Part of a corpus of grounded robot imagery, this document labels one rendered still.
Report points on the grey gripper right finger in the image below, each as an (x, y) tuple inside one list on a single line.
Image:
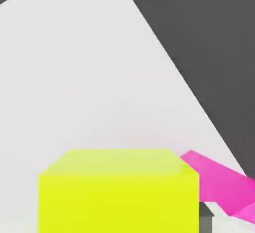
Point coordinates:
[(206, 221)]

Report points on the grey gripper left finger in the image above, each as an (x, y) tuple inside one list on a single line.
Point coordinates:
[(25, 225)]

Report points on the small yellow cube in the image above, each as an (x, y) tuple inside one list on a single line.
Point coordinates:
[(119, 201)]

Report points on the large pink box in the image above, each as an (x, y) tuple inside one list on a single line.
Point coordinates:
[(223, 185)]

